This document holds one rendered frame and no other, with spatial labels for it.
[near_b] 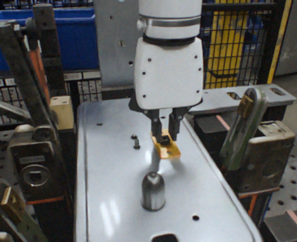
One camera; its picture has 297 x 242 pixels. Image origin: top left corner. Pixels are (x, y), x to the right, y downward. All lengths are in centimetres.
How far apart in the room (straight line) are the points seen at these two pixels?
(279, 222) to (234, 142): 13
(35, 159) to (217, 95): 43
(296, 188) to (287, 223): 52
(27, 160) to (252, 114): 34
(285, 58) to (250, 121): 298
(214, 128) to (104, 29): 33
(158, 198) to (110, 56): 41
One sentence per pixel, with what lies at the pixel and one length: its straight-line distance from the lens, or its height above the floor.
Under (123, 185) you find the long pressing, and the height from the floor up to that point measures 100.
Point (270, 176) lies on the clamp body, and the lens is 51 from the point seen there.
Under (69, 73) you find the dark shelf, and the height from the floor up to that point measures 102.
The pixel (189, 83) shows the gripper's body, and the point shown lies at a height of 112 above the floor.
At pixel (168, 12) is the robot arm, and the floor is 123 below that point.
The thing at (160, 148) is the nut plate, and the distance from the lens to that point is 46.
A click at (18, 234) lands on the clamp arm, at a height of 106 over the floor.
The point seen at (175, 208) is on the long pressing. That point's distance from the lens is 37.
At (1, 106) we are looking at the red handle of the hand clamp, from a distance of 42.
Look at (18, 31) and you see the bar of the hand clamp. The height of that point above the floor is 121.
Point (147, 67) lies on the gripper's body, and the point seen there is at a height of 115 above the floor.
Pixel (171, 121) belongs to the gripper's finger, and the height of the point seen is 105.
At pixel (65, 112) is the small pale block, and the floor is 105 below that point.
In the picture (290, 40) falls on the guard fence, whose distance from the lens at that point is 334.
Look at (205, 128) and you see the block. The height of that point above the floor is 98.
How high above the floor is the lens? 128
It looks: 31 degrees down
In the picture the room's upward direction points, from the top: straight up
